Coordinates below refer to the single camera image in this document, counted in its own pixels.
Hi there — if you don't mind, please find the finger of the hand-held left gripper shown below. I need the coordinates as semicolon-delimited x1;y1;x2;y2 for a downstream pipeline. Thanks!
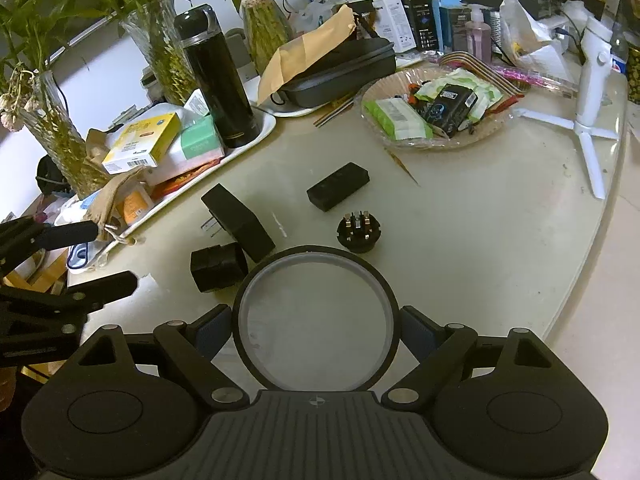
0;219;99;273
0;270;138;313

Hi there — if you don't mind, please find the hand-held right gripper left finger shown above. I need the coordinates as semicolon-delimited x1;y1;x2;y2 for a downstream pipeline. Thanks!
37;304;251;406

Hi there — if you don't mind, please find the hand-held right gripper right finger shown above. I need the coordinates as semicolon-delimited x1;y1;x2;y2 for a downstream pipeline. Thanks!
382;305;593;407

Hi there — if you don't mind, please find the black cube adapter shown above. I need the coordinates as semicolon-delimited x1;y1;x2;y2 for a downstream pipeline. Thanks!
190;242;249;294

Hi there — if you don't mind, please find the round black-rimmed lid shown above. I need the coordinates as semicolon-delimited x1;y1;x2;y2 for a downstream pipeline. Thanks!
231;245;401;392

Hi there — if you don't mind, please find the black power adapter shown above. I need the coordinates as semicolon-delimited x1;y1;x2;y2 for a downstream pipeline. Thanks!
200;183;277;264

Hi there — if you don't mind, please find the small black rectangular box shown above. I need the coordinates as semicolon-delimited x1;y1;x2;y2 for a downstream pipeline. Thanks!
306;162;371;212

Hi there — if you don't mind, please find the orange packet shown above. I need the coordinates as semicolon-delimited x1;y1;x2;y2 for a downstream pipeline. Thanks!
119;187;154;226

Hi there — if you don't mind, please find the glass vase with bamboo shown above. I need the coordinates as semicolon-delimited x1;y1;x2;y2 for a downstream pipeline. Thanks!
85;0;201;107
239;0;295;75
0;0;111;200

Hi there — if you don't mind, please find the yellow medicine box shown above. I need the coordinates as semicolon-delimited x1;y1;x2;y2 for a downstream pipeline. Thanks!
101;112;182;177

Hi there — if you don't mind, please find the red flat packet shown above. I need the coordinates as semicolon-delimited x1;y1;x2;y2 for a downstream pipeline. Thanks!
149;159;222;200

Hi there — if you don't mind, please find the green tissue pack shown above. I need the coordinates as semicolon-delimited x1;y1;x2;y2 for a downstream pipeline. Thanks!
177;114;226;162

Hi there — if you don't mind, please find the thin wooden stick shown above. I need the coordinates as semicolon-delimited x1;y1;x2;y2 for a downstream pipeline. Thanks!
384;146;422;187

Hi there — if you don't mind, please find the white tray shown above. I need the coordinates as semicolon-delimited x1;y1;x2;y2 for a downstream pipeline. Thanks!
55;105;277;273

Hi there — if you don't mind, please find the clear tray of snacks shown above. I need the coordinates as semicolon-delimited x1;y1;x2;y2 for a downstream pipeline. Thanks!
360;66;523;152

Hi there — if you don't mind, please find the green wipes packet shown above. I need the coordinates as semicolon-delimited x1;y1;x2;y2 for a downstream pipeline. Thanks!
362;97;433;142

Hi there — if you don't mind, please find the black thermos bottle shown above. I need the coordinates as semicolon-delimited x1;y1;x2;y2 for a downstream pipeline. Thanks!
173;4;259;149

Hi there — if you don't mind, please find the black packet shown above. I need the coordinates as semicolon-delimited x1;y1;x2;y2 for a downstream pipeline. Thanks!
417;82;478;138

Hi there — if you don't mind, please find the wooden chopsticks pair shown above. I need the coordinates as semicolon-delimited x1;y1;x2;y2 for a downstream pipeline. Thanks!
313;96;357;129

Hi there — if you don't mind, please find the white and green packet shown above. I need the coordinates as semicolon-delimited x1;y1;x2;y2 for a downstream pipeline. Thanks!
415;69;502;111

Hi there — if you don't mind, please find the pink glitter wand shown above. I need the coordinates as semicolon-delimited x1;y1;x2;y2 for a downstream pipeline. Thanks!
492;64;578;95

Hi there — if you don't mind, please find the brown paper envelope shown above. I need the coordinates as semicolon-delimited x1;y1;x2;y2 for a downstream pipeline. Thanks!
256;4;357;104

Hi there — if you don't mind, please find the white gimbal tripod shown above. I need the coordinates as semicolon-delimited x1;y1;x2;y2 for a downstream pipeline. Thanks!
516;0;626;200

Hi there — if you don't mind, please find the pink liquid bottle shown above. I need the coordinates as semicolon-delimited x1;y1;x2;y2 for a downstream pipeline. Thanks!
464;7;495;63

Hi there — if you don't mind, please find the black product box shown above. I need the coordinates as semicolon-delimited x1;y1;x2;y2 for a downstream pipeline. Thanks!
408;0;437;52

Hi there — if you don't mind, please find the white product box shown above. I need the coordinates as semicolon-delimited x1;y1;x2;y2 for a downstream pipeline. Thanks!
377;0;418;53

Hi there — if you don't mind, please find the blue product box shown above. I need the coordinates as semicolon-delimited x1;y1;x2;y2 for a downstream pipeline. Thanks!
432;0;473;53

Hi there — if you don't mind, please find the white plastic bag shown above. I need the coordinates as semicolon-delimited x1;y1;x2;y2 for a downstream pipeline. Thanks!
499;0;568;73

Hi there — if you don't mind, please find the cola bottle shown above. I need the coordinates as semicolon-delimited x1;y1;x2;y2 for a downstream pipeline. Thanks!
610;22;630;77

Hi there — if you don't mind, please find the burlap drawstring pouch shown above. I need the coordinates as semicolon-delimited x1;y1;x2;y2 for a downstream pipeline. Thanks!
81;166;151;242

